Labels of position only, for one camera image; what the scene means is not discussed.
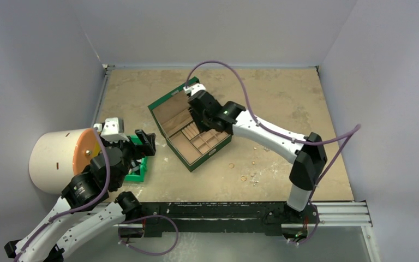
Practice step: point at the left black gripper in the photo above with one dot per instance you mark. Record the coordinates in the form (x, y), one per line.
(147, 140)

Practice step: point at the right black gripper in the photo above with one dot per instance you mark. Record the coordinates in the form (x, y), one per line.
(198, 109)

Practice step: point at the green jewelry box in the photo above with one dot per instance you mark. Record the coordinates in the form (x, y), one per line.
(173, 119)

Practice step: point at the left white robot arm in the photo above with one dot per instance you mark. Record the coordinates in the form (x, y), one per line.
(60, 232)

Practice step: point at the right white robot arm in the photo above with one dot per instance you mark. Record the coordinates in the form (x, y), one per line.
(305, 152)

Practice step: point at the green plastic bin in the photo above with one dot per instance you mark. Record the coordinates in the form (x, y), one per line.
(137, 170)

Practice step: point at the white cylinder with orange lid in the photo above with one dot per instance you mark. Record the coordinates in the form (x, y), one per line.
(58, 156)

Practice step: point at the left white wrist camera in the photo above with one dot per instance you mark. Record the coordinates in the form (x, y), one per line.
(112, 130)

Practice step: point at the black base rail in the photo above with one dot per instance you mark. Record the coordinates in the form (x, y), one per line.
(271, 218)

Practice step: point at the aluminium rail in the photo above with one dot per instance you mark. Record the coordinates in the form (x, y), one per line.
(343, 214)

